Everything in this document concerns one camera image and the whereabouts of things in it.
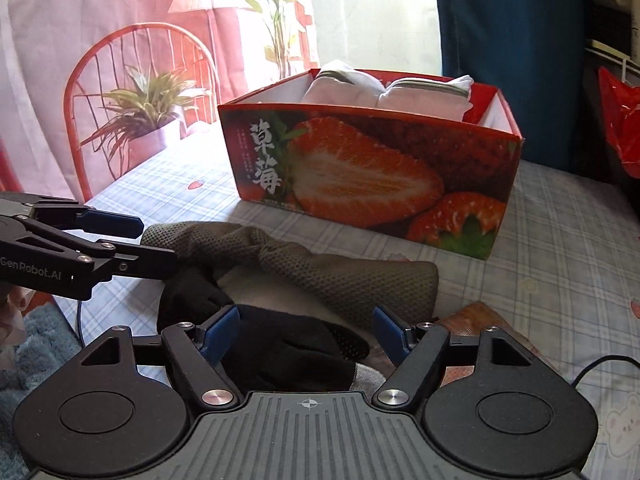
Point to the knitted mesh cloth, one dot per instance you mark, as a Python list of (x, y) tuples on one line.
[(340, 275)]

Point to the black sock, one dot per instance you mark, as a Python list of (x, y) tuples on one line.
[(280, 350)]

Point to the white zip pouch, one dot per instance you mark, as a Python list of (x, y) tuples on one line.
[(400, 95)]

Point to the blue curtain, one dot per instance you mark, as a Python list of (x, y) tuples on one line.
[(505, 20)]

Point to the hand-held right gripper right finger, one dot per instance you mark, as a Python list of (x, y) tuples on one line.
[(391, 334)]

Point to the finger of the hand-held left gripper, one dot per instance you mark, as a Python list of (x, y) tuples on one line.
[(110, 224), (145, 262)]

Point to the red strawberry cardboard box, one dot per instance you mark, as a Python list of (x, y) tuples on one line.
[(360, 170)]

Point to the red plastic bag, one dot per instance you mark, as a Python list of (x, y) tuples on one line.
[(622, 120)]

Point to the plaid bed sheet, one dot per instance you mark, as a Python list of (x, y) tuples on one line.
[(565, 260)]

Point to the person's left hand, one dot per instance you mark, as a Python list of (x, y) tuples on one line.
[(12, 315)]

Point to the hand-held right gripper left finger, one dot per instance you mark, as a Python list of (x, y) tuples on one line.
[(222, 332)]

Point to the blue fluffy towel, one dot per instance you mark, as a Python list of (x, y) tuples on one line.
[(35, 360)]

